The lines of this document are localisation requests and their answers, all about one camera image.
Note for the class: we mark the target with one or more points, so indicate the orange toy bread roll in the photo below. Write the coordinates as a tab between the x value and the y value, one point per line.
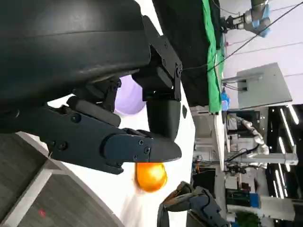
151	177

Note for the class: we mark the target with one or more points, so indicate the green cloth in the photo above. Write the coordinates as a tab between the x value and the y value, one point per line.
213	59

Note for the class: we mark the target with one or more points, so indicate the black table grommet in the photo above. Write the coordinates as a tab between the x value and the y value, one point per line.
184	111

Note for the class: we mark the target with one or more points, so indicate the grey metal cabinet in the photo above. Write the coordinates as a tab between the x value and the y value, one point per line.
262	87

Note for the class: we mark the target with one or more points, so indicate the green potted plant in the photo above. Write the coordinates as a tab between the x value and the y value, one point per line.
247	220

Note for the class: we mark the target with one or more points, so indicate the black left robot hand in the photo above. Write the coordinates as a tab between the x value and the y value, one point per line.
71	47

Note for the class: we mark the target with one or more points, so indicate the black cloth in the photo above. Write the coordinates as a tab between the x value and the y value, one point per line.
187	35

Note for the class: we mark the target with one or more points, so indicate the black monitor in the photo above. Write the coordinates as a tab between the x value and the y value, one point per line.
204	182

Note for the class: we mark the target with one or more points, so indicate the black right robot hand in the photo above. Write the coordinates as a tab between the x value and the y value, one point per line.
203	208

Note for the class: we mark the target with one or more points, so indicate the lilac plate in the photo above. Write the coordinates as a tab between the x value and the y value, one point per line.
130	99

